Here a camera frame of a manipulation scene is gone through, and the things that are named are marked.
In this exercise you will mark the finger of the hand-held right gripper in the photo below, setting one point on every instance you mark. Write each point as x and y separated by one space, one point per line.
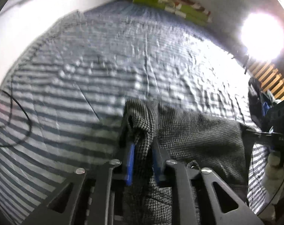
259 136

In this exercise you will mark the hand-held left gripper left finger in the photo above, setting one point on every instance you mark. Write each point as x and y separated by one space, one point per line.
130 164

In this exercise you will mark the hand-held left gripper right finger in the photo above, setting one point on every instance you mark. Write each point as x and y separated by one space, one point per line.
157 164

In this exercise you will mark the grey houndstooth pants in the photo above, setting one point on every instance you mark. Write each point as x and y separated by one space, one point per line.
198 133

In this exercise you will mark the person's right hand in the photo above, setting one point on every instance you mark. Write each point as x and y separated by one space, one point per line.
275 173

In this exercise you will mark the black garment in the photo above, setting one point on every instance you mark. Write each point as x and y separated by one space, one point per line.
254 98

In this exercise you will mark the wooden slatted headboard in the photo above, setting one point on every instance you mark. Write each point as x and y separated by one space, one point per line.
271 75

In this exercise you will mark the black lamp stand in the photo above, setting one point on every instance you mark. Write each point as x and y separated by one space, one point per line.
246 63

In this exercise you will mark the bright lamp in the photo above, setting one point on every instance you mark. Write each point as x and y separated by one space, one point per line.
262 36

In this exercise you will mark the striped bedsheet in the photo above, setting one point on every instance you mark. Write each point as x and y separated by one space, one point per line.
85 75

